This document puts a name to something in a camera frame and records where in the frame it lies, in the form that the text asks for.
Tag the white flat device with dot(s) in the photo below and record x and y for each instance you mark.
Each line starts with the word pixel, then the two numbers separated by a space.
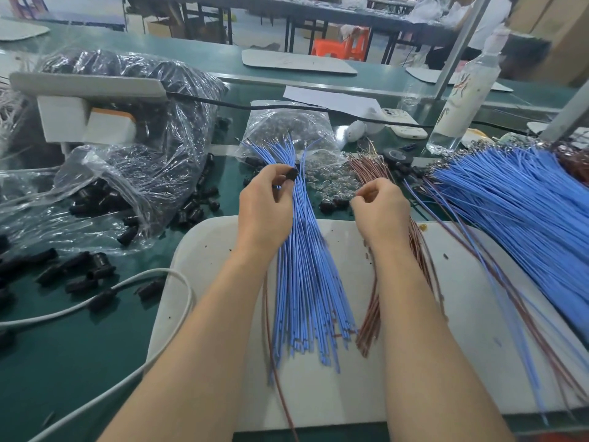
pixel 398 124

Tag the slanted metal frame post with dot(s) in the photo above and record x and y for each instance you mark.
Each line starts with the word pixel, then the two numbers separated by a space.
pixel 463 43

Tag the person's right forearm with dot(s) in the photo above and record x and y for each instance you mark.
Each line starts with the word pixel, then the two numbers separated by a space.
pixel 442 359

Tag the white work board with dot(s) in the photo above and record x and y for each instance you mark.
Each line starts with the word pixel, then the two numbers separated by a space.
pixel 221 363

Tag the short metal frame post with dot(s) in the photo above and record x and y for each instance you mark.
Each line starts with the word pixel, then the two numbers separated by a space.
pixel 563 115

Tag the large clear plastic bag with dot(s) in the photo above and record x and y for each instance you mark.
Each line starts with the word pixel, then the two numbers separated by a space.
pixel 170 138

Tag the white power strip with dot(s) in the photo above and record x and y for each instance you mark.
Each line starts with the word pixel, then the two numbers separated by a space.
pixel 87 87

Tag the orange plastic crate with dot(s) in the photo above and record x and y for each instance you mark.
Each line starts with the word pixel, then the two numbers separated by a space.
pixel 557 437

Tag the cardboard boxes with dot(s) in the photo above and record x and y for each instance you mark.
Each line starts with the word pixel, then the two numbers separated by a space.
pixel 550 27

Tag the blue table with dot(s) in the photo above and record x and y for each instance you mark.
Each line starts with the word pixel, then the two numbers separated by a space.
pixel 74 8

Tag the pile of black plastic caps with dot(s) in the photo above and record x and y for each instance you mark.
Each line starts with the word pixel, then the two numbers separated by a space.
pixel 74 271

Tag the small black connector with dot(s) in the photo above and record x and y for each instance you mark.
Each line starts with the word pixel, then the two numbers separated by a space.
pixel 291 173

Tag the white flat tray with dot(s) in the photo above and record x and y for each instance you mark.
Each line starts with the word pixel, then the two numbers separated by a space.
pixel 22 30
pixel 299 61
pixel 423 78

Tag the person's left forearm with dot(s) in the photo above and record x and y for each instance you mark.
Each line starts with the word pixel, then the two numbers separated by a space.
pixel 189 363

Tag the white paper stack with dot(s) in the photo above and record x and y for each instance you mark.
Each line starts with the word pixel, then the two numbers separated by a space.
pixel 538 129

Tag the person's right hand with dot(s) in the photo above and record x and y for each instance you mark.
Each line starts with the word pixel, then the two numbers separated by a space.
pixel 382 216

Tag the white paper sheet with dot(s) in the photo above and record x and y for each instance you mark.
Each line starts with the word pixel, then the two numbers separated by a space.
pixel 329 100

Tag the long black-frame table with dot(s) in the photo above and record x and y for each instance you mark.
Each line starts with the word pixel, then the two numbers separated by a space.
pixel 285 8

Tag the white spray bottle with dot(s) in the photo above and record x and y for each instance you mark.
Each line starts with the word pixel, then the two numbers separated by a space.
pixel 467 96

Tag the orange plastic stool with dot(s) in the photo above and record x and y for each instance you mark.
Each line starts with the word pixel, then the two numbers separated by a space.
pixel 340 44

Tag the black tape roll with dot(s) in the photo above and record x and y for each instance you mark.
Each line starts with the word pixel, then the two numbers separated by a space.
pixel 397 158

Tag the small clear plastic bag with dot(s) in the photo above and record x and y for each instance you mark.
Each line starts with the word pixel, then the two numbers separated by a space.
pixel 287 129

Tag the white computer mouse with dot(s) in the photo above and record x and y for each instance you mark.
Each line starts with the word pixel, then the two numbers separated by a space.
pixel 353 133

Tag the person's left hand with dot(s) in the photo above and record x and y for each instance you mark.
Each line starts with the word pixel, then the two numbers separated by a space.
pixel 265 214

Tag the white orange charger adapter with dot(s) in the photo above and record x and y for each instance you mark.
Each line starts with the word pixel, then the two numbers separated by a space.
pixel 109 127

